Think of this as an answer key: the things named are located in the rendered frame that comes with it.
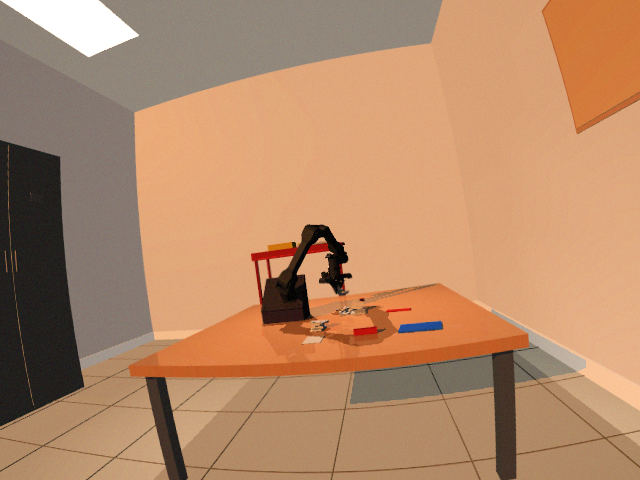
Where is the blue flat rectangular plate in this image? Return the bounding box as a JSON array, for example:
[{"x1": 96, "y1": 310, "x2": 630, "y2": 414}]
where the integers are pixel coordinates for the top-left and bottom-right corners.
[{"x1": 398, "y1": 321, "x2": 443, "y2": 333}]

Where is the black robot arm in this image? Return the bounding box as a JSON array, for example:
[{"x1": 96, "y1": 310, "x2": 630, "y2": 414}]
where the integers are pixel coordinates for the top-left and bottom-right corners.
[{"x1": 275, "y1": 224, "x2": 349, "y2": 303}]

